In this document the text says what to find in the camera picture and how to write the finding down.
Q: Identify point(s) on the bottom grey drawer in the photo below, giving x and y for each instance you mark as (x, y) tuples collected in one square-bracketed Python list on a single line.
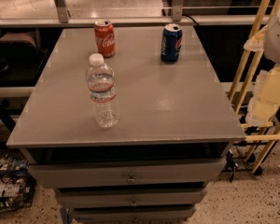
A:
[(133, 214)]

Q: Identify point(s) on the dark chair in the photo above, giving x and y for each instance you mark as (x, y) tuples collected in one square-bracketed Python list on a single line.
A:
[(21, 59)]

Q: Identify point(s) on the black crate with magazines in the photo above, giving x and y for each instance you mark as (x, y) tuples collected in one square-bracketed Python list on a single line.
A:
[(17, 186)]

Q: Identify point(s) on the red Coca-Cola can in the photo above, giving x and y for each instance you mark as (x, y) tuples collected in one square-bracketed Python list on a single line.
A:
[(105, 38)]

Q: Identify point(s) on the grey drawer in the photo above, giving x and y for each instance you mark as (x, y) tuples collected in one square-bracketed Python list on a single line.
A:
[(133, 214), (130, 198), (107, 174)]

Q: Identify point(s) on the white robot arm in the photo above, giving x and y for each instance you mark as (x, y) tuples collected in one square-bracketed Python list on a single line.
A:
[(267, 40)]

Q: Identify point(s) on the clear plastic water bottle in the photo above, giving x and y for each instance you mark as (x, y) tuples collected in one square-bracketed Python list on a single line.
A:
[(101, 83)]

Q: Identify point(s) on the yellow wooden rack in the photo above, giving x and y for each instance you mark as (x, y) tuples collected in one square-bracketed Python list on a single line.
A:
[(260, 139)]

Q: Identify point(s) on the blue Pepsi can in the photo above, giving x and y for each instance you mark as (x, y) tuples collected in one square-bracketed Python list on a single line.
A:
[(171, 42)]

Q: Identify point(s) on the middle grey drawer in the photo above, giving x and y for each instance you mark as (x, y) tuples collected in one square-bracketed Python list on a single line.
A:
[(130, 198)]

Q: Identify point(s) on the grey drawer cabinet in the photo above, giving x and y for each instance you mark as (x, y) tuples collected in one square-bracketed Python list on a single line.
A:
[(166, 111)]

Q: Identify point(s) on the top grey drawer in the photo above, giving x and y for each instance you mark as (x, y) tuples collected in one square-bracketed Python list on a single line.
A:
[(107, 174)]

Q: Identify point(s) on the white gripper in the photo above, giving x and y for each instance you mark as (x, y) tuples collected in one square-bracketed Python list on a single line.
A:
[(278, 37)]

